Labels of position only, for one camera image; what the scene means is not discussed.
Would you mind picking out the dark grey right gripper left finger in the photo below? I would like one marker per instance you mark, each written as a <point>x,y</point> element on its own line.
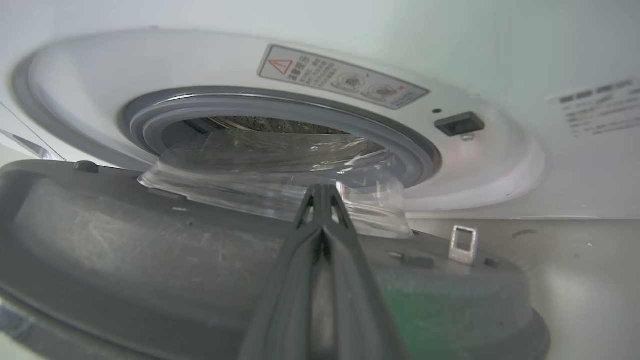
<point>285,295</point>

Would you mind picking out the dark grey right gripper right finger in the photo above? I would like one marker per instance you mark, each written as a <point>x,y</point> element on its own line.
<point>362,300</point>

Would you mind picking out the grey washing machine door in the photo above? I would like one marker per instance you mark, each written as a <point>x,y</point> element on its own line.
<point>150,260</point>

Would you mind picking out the silver door latch hook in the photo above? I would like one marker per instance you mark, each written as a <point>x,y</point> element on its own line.
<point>463,244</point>

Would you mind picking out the steel washing drum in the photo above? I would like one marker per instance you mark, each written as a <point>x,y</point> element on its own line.
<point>272,125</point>

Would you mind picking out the grey rubber door gasket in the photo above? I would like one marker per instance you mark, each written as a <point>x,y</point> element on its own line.
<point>280,107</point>

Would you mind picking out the black door lock socket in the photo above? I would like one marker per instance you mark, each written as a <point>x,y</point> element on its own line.
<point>459,123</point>

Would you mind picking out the white washing machine body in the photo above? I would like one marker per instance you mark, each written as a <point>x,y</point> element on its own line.
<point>500,50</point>

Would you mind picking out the warning label sticker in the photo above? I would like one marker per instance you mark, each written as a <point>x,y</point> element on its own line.
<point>340,76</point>

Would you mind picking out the printed text label sticker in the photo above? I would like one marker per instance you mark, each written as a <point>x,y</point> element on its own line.
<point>600,107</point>

